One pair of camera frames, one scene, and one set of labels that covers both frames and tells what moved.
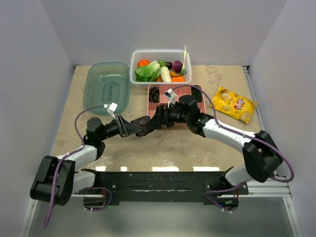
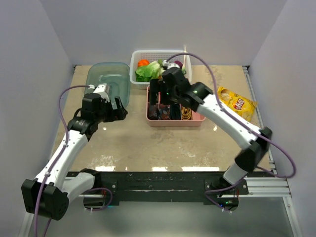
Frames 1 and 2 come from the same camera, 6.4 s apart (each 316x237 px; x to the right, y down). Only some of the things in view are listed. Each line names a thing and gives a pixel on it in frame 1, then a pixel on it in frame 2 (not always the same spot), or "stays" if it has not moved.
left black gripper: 124,128 → 118,114
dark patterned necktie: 144,122 → 153,111
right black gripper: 162,113 → 158,85
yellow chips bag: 236,106 stays
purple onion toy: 177,65 stays
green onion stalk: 183,71 stays
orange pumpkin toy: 143,62 stays
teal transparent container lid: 105,83 stays
